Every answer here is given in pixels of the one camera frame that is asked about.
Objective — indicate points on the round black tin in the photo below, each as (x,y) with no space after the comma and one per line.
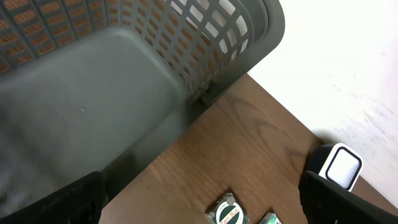
(226,210)

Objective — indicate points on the green tissue pack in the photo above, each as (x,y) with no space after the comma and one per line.
(270,218)

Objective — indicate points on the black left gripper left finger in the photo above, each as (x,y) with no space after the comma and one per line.
(79,202)

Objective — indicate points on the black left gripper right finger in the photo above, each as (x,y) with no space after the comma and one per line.
(323,201)

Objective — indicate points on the dark grey mesh basket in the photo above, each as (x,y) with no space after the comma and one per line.
(107,86)

